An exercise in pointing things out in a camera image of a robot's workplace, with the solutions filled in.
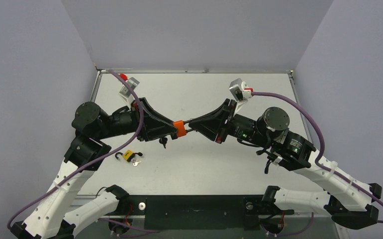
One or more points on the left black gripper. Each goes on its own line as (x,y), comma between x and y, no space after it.
(152,130)

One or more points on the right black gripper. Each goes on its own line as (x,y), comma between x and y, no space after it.
(226,121)

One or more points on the orange black padlock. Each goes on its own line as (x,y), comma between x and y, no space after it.
(180,126)

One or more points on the yellow padlock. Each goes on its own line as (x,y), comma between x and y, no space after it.
(128,156)

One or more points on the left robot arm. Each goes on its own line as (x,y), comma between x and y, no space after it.
(52,218)

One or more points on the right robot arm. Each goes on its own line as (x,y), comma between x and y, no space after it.
(347,202)

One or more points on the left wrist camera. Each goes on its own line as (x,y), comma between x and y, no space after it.
(126,93)

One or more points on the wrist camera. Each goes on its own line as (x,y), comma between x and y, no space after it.
(241,92)
(126,93)

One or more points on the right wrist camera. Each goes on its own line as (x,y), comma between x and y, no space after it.
(241,92)

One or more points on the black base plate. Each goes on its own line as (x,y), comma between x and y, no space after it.
(198,212)

